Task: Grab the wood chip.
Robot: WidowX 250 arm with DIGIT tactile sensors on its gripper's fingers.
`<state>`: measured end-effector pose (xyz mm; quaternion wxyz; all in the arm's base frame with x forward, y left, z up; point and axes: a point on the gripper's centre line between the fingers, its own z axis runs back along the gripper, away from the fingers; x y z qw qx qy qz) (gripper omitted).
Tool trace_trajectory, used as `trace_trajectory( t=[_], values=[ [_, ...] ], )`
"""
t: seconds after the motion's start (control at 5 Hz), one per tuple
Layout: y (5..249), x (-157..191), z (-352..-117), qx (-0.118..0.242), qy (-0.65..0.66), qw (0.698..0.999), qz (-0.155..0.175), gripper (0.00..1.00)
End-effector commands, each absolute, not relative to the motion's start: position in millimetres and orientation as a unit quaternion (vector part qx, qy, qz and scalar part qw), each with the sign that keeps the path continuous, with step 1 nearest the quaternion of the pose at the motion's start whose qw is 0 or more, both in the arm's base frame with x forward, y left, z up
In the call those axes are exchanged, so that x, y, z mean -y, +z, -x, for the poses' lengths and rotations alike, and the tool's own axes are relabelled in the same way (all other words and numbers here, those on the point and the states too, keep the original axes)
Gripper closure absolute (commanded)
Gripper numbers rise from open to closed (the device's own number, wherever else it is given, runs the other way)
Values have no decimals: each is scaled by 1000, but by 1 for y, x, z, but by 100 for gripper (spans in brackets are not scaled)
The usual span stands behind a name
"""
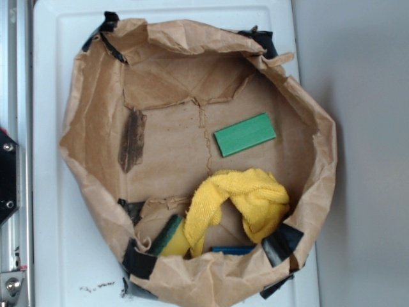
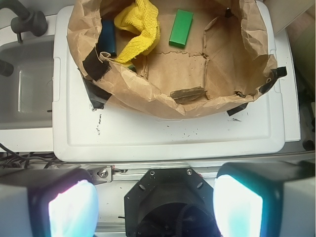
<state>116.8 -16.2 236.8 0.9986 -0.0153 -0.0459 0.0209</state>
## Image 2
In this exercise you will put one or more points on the blue rectangular block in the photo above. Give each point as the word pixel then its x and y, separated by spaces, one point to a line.
pixel 107 38

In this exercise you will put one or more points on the yellow green sponge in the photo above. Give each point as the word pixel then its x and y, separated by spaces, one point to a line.
pixel 132 68

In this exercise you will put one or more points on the gripper left finger translucent pad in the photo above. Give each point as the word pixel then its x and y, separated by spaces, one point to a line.
pixel 47 203

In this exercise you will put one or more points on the green rectangular block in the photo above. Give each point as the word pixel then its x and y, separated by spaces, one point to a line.
pixel 181 29

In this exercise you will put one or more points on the yellow microfiber cloth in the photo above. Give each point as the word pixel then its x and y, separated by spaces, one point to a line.
pixel 141 19

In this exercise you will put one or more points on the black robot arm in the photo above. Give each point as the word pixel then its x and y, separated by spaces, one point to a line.
pixel 170 205

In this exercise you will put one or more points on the grey toy sink basin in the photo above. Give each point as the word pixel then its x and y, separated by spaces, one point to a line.
pixel 26 95

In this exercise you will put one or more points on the brown wood chip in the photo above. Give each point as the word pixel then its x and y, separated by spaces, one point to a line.
pixel 187 95

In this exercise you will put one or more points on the aluminium extrusion rail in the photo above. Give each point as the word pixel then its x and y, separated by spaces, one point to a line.
pixel 106 173

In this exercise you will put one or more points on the gripper right finger translucent pad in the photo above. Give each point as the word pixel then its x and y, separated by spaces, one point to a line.
pixel 270 199

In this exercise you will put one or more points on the dark grey toy faucet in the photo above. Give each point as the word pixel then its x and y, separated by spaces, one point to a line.
pixel 26 20

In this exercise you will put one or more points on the brown paper bag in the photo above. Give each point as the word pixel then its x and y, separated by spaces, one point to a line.
pixel 226 54

